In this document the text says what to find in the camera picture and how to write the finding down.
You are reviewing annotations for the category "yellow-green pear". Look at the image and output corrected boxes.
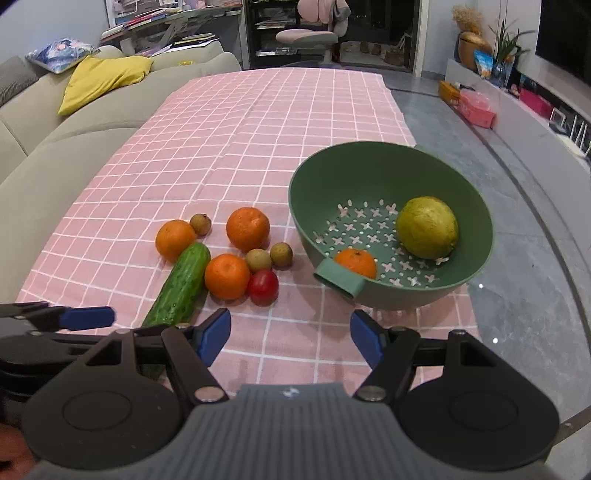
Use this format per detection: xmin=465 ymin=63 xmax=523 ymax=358
xmin=396 ymin=196 xmax=460 ymax=260

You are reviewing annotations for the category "yellow pillow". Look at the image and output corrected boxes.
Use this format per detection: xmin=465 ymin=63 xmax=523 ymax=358
xmin=58 ymin=55 xmax=154 ymax=117

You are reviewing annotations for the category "red cherry tomato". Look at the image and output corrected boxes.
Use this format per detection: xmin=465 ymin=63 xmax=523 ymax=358
xmin=248 ymin=270 xmax=280 ymax=306

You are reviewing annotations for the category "blue snack bag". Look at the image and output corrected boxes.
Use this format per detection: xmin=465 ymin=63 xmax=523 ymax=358
xmin=473 ymin=50 xmax=496 ymax=79

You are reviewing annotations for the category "black television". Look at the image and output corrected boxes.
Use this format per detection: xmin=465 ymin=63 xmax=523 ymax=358
xmin=536 ymin=0 xmax=591 ymax=88

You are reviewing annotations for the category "grey cushion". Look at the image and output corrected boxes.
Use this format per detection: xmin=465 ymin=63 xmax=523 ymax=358
xmin=0 ymin=56 xmax=49 ymax=109

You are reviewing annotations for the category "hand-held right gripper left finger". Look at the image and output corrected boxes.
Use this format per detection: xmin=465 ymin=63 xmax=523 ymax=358
xmin=83 ymin=308 xmax=232 ymax=403

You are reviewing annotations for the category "white television cabinet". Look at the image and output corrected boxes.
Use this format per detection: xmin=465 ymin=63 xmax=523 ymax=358
xmin=445 ymin=58 xmax=591 ymax=185

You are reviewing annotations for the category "orange tangerine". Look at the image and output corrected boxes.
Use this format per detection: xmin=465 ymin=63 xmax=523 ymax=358
xmin=226 ymin=207 xmax=271 ymax=253
xmin=334 ymin=248 xmax=378 ymax=280
xmin=204 ymin=254 xmax=251 ymax=300
xmin=155 ymin=220 xmax=197 ymax=263

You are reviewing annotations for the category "magenta box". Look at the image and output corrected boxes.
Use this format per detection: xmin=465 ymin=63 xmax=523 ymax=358
xmin=519 ymin=88 xmax=555 ymax=120

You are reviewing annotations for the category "orange box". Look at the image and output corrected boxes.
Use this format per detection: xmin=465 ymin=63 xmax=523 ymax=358
xmin=438 ymin=80 xmax=462 ymax=107

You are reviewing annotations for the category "blue patterned pillow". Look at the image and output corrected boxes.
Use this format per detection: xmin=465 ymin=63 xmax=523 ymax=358
xmin=25 ymin=38 xmax=100 ymax=75

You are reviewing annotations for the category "pile of magazines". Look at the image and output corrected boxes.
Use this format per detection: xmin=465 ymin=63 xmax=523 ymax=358
xmin=139 ymin=33 xmax=220 ymax=57

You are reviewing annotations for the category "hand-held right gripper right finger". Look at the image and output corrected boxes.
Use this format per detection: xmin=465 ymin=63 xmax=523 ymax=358
xmin=350 ymin=310 xmax=502 ymax=401

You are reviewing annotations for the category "cluttered desk with books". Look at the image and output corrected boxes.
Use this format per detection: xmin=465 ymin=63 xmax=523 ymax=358
xmin=100 ymin=0 xmax=245 ymax=58

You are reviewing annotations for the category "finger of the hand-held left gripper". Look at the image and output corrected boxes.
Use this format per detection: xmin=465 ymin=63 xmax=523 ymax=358
xmin=0 ymin=302 xmax=115 ymax=334

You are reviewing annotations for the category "green cucumber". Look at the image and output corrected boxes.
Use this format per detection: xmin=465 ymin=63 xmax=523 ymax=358
xmin=140 ymin=242 xmax=212 ymax=381

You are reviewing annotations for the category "gold vase with dried grass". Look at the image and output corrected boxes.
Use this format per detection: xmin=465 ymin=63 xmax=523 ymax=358
xmin=451 ymin=4 xmax=494 ymax=71

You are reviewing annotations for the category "pink box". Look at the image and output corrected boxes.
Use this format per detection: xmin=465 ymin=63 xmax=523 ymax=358
xmin=455 ymin=90 xmax=498 ymax=130

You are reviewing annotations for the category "person's left hand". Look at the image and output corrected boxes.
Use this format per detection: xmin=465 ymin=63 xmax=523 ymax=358
xmin=0 ymin=424 xmax=37 ymax=478

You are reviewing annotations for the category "green colander bowl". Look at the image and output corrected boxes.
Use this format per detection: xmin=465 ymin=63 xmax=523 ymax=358
xmin=288 ymin=141 xmax=495 ymax=311

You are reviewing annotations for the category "beige sofa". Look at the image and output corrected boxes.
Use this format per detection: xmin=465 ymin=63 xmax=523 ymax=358
xmin=0 ymin=41 xmax=243 ymax=305

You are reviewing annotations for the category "green potted plant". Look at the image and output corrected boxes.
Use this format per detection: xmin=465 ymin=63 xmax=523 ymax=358
xmin=489 ymin=18 xmax=536 ymax=68

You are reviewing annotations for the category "pink office chair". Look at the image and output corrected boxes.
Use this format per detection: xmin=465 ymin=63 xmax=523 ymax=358
xmin=276 ymin=0 xmax=352 ymax=65

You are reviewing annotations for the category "pink checked tablecloth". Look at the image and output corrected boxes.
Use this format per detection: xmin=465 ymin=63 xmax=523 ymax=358
xmin=16 ymin=67 xmax=481 ymax=402

